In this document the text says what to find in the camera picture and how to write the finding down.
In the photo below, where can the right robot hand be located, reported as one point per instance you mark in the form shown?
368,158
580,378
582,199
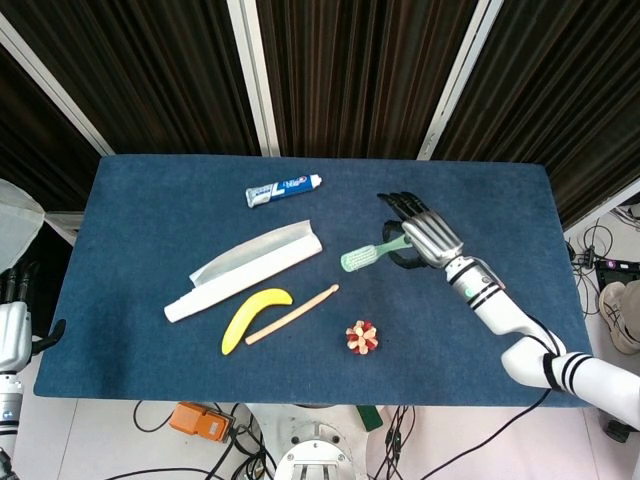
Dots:
427,232

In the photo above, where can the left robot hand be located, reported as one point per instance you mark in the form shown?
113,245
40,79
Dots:
12,325

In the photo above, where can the green toothbrush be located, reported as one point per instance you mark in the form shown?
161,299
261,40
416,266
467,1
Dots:
365,255

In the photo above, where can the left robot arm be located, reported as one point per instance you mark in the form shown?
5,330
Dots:
7,410

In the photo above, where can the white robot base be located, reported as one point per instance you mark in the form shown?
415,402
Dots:
317,455

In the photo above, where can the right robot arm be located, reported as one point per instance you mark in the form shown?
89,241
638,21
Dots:
530,335

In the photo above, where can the white cloth sheet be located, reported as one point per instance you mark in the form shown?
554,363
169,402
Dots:
15,225

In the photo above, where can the red and beige puzzle ball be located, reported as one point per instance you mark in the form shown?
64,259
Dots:
362,337

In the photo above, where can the toothpaste tube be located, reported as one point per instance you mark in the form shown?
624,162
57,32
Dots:
282,189

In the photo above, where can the wooden drumstick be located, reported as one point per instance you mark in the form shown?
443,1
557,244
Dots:
292,314

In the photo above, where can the blue table cloth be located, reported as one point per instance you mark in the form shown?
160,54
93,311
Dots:
150,225

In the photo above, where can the yellow banana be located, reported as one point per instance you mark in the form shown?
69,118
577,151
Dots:
255,317

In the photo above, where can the black electronic box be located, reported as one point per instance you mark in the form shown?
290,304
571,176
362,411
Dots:
616,272

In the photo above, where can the person's sneaker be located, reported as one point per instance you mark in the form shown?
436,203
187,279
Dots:
620,315

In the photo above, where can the orange pedal box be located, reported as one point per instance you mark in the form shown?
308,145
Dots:
200,423

